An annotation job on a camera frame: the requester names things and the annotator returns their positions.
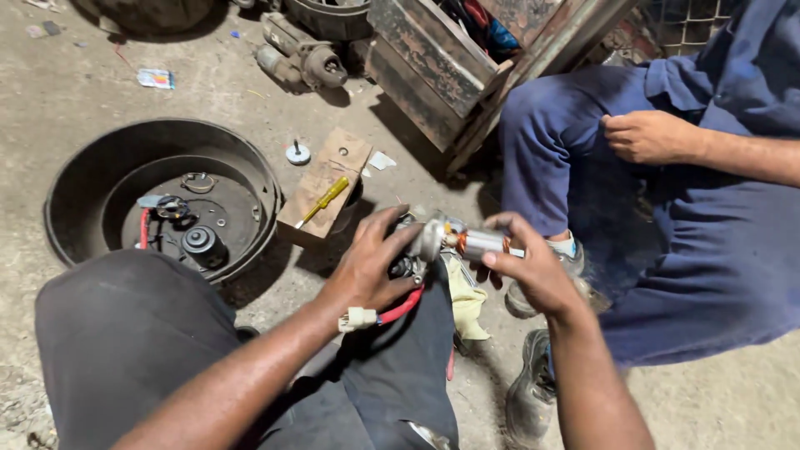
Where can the black round motor cap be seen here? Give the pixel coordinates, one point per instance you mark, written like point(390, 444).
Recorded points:
point(203, 245)

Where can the rusty metal box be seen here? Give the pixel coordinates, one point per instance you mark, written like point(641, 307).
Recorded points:
point(431, 69)

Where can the grey starter motor housing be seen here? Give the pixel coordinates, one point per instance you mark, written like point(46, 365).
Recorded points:
point(431, 237)

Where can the colourful paper wrapper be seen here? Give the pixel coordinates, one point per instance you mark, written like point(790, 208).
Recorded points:
point(155, 79)

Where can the white paper scrap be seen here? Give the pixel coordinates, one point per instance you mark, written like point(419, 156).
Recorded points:
point(380, 160)

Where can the black round drum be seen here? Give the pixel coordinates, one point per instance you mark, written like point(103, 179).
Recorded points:
point(328, 17)

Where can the white disc with pin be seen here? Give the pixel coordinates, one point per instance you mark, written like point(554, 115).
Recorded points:
point(298, 154)

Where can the person's right hand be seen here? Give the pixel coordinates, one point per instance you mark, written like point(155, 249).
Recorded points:
point(540, 275)

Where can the wooden block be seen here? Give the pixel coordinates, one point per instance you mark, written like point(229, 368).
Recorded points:
point(312, 187)

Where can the yellow rag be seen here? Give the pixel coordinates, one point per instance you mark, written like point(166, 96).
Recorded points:
point(465, 300)

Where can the dirty grey starter motor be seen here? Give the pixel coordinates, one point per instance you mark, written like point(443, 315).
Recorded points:
point(306, 53)

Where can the copper wound motor armature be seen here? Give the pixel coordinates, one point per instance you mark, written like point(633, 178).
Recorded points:
point(481, 244)

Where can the dark round tyre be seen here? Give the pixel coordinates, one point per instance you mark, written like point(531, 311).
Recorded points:
point(150, 14)

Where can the person's black trousers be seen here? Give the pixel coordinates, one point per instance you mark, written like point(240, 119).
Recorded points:
point(137, 337)

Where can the black round plastic tub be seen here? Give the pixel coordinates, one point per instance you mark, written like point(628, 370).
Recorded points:
point(81, 200)

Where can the grey worn shoe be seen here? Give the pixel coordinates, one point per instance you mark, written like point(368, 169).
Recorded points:
point(572, 265)

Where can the black worn shoe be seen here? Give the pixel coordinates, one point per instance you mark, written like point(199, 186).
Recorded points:
point(531, 387)

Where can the person's left hand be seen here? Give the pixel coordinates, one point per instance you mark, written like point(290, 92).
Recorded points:
point(359, 272)

